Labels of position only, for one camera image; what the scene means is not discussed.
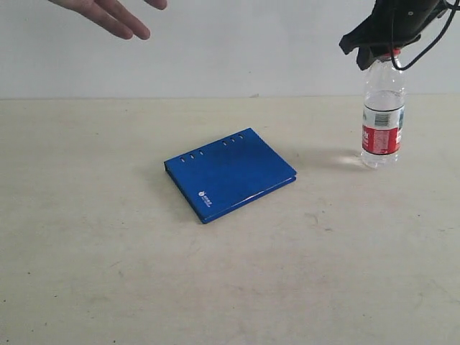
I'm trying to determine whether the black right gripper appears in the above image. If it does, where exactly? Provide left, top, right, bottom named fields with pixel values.
left=339, top=0, right=447, bottom=70

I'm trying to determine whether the clear plastic water bottle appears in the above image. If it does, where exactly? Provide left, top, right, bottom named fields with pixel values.
left=361, top=49, right=406, bottom=169

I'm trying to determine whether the blue ring binder notebook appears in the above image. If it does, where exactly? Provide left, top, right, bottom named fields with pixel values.
left=164, top=128, right=297, bottom=224

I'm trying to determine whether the person's bare hand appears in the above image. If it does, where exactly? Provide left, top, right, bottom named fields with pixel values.
left=51, top=0, right=151, bottom=40

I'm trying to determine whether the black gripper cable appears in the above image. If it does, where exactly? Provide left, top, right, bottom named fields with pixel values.
left=390, top=0, right=460, bottom=71

